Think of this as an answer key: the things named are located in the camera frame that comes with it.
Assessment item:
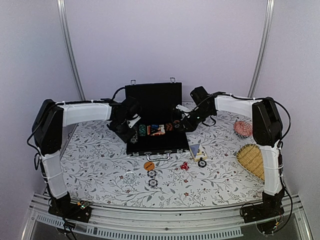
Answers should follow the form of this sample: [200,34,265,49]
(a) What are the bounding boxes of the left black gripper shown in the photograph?
[110,117,137,143]

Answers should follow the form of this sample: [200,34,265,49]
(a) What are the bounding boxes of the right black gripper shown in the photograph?
[177,106,214,133]

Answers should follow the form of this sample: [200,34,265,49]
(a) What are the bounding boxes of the black poker case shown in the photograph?
[125,82,189,157]

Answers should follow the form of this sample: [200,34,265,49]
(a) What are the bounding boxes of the blue playing card box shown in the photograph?
[189,143,208,162]

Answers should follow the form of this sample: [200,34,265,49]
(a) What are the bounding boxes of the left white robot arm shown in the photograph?
[26,96,142,217]

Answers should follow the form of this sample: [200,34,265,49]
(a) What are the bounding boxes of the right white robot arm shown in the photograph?
[175,86,287,218]

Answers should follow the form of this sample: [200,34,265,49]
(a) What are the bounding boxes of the orange chip stack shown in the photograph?
[165,123,180,132]

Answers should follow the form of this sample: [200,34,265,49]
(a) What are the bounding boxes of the green chip stack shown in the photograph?
[138,124,147,137]

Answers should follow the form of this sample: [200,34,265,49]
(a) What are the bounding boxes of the card deck in case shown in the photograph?
[147,124,166,136]

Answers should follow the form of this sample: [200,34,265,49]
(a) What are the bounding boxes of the red dice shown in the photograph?
[180,162,189,171]

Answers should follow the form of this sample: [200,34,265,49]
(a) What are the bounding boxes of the orange dealer button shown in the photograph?
[143,161,155,171]

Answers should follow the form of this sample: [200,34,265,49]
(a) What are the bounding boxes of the red patterned bowl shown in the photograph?
[233,121,253,138]

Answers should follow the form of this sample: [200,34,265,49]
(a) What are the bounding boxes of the woven bamboo tray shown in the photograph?
[236,143,265,182]

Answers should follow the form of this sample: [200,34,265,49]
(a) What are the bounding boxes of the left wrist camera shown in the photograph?
[127,114,141,128]

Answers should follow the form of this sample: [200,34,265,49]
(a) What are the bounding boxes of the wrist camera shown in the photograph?
[127,114,141,128]
[175,104,191,115]

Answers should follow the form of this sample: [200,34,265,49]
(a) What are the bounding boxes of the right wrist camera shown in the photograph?
[175,104,191,115]

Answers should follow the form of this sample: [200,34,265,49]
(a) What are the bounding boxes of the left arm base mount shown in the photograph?
[48,195,92,223]

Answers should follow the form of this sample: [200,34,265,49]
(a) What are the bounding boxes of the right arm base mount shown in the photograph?
[239,200,285,223]

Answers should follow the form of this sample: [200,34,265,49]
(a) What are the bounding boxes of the left aluminium frame post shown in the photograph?
[56,0,86,100]

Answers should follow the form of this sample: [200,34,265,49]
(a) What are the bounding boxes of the aluminium frame post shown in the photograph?
[56,0,86,100]
[247,0,275,98]

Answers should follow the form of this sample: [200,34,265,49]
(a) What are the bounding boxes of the right aluminium frame post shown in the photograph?
[247,0,275,98]

